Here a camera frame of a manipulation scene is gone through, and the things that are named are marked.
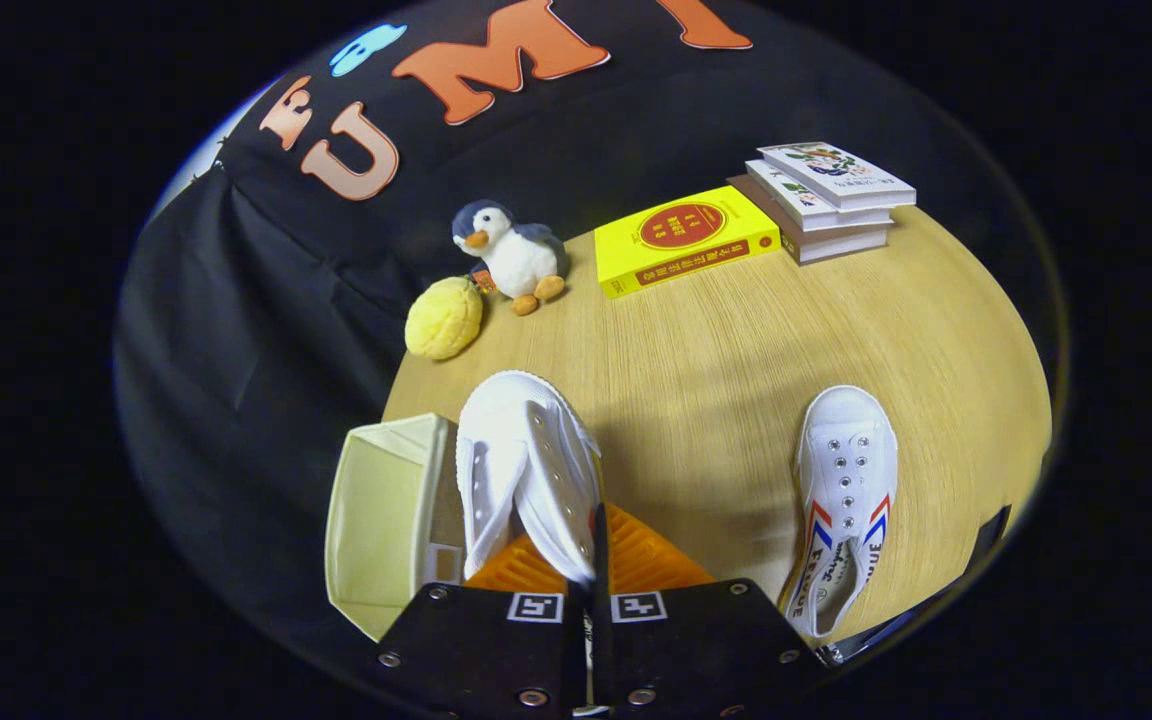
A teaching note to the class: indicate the penguin plush toy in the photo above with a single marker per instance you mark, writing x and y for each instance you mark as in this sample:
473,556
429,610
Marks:
521,260

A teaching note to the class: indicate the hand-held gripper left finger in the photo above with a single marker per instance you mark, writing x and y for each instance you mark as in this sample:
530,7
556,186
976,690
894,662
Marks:
476,650

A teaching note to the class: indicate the white illustrated cover book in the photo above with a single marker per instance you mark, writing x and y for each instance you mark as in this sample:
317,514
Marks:
836,170

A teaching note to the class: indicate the brown cover book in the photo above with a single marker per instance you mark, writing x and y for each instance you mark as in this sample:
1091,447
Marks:
841,247

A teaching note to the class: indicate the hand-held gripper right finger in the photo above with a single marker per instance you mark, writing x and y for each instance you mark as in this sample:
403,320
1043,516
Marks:
696,650

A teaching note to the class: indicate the white canvas shoe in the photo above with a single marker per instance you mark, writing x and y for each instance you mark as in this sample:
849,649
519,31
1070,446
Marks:
846,470
526,450

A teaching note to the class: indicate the yellow book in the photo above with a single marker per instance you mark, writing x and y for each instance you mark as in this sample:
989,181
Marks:
686,235

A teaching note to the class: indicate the cream fabric storage box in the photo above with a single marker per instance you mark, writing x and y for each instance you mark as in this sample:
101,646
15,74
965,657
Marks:
386,520

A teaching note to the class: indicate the dark grey object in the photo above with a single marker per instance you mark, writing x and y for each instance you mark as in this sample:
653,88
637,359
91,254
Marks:
994,530

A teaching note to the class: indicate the yellow round plush bun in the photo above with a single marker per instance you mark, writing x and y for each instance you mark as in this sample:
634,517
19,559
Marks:
444,318

